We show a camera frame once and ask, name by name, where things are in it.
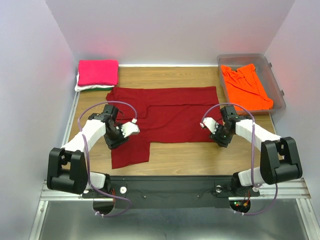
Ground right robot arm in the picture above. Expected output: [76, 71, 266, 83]
[200, 104, 303, 195]

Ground folded white t shirt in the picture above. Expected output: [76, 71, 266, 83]
[74, 73, 115, 93]

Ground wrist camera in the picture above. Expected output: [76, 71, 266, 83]
[200, 117, 219, 138]
[120, 121, 140, 138]

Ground folded green t shirt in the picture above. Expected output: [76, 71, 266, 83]
[83, 87, 114, 92]

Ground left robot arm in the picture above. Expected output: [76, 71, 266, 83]
[46, 101, 140, 197]

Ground orange t shirt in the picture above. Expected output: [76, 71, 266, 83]
[221, 63, 274, 111]

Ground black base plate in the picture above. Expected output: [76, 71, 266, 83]
[82, 175, 261, 210]

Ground aluminium rail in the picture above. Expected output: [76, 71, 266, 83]
[39, 177, 313, 201]

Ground clear plastic bin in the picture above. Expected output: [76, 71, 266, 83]
[217, 53, 286, 115]

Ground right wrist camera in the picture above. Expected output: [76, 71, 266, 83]
[200, 117, 219, 138]

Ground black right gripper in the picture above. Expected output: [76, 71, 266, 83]
[208, 122, 234, 148]

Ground folded pink t shirt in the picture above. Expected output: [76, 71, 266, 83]
[78, 59, 119, 87]

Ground dark red t shirt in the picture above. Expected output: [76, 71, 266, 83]
[106, 86, 222, 169]

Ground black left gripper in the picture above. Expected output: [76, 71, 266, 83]
[104, 123, 130, 150]

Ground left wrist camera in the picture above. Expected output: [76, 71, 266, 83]
[120, 121, 140, 138]

